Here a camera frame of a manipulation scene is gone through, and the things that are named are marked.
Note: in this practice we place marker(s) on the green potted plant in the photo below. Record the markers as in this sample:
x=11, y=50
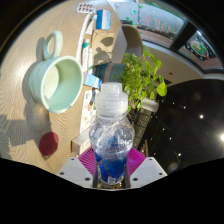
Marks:
x=140, y=73

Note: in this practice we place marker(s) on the small blue and white box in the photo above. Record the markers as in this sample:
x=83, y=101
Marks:
x=103, y=19

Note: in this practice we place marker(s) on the pale green ceramic mug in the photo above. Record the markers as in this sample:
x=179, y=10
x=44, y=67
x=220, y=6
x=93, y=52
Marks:
x=61, y=83

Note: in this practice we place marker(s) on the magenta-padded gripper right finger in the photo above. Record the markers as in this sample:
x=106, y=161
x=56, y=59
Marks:
x=149, y=170

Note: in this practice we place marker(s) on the pill blister pack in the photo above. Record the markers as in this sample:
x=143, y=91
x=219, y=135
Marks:
x=85, y=8

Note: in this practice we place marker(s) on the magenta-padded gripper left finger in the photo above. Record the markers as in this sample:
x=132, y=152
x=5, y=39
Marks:
x=75, y=170

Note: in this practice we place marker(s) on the clear bottle with blue label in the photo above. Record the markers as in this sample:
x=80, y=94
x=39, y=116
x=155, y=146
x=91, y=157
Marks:
x=111, y=133

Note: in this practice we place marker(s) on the white toothpaste tube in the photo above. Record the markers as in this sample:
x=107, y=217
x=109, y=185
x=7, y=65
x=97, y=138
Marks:
x=86, y=55

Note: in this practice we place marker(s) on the flat round red coaster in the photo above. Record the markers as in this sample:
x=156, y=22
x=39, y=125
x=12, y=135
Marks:
x=48, y=143

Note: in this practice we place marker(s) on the light blue carton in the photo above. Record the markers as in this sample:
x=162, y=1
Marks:
x=91, y=80

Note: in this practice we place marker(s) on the window with festive decals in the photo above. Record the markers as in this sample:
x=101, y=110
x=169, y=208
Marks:
x=173, y=26

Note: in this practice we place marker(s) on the group of ceiling spotlights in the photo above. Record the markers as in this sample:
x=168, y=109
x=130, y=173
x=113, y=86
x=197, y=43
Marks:
x=200, y=116

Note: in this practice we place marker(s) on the printed paper sheet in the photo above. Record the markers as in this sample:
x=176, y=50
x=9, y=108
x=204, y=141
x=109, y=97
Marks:
x=87, y=111

